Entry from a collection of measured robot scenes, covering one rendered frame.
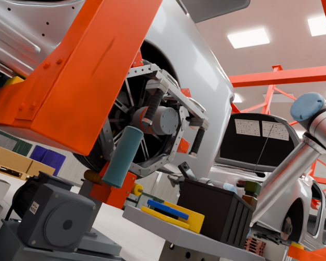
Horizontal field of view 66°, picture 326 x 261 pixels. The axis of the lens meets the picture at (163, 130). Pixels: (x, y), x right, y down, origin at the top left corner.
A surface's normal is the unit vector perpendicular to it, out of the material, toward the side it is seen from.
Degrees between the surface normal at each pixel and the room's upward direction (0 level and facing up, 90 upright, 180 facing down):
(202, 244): 90
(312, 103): 86
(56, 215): 90
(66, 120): 90
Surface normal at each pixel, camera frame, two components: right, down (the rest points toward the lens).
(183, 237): 0.69, 0.06
